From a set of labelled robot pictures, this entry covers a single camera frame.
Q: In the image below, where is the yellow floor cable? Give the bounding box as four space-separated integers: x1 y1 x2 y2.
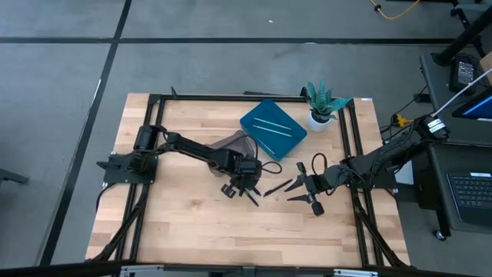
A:
368 0 421 21

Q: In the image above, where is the silver metal plate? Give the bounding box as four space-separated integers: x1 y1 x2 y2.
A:
332 268 380 277
119 264 165 277

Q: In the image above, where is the dark grey stand foot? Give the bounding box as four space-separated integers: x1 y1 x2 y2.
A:
0 167 30 185

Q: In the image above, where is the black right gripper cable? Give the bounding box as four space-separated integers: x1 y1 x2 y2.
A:
310 152 328 177

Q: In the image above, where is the blue plastic tray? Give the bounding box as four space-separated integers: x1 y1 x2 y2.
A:
239 98 308 163

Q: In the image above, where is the black power adapter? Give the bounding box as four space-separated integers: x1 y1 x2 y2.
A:
448 53 480 93

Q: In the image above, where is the black crossbar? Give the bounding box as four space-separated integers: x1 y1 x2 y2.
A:
0 259 492 277

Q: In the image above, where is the black laptop keyboard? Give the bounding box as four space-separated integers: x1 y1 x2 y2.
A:
445 171 492 228

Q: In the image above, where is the brown cardboard box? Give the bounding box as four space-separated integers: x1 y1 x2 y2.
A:
480 52 492 85

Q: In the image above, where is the white plant pot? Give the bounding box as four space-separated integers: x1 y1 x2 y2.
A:
306 109 332 133

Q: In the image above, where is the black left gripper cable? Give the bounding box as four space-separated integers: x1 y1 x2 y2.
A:
261 160 284 176

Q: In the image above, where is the tablet with blue screen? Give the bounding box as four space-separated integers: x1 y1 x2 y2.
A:
451 87 492 123

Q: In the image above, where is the black stand bar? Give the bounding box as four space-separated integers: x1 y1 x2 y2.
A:
434 0 492 66

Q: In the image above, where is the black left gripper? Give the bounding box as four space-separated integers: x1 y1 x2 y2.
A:
220 156 264 199

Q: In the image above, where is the grey equipment cart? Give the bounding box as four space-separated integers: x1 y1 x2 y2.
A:
417 49 492 242

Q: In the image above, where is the green artificial plant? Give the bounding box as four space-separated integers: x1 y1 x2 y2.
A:
306 79 353 124

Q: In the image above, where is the white cable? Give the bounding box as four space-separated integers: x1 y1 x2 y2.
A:
430 68 492 118

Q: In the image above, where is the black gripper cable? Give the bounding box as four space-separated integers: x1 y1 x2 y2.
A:
310 152 328 177
261 160 284 176

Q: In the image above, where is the grey translucent plastic bin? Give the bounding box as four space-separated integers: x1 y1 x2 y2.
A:
207 129 258 179

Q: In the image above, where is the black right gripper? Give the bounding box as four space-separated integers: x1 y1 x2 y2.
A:
286 161 345 217

